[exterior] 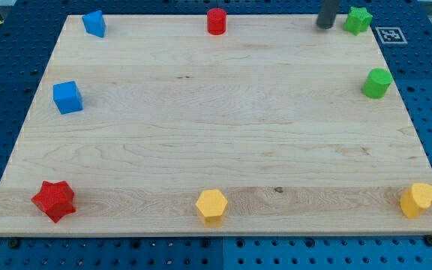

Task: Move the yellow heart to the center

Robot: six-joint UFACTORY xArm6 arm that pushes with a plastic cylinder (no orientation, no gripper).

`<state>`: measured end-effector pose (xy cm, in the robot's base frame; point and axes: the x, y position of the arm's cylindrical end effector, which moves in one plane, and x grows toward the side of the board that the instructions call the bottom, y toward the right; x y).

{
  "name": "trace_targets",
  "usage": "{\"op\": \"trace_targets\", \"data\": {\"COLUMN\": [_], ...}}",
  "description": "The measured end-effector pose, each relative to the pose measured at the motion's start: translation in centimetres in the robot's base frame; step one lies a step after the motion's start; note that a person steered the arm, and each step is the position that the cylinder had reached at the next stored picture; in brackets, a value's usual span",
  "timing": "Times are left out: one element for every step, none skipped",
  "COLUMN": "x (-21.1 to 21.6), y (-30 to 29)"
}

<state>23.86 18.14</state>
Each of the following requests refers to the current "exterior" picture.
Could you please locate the green cylinder block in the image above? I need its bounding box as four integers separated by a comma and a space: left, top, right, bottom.
361, 68, 393, 99

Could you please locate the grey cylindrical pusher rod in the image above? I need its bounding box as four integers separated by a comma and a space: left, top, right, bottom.
316, 0, 341, 29

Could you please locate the blue pentagon block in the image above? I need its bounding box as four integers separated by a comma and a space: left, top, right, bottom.
82, 10, 106, 38

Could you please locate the blue cube block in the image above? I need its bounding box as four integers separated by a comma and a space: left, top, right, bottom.
52, 81, 83, 114

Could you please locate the red cylinder block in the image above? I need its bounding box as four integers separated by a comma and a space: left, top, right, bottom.
206, 7, 227, 35

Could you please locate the yellow hexagon block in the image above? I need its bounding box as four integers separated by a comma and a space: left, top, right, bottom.
195, 189, 228, 227

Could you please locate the green star block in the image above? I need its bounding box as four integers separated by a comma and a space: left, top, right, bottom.
343, 7, 373, 35

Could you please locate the wooden board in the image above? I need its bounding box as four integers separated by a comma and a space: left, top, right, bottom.
0, 15, 432, 237

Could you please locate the yellow heart block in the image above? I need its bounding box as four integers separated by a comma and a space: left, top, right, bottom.
400, 183, 432, 219

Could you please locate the red star block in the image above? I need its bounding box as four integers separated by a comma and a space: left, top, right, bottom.
31, 181, 77, 223

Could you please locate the fiducial marker tag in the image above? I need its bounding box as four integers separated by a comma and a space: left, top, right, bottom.
375, 26, 407, 44

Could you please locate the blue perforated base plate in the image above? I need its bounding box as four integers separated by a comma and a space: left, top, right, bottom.
0, 1, 432, 269

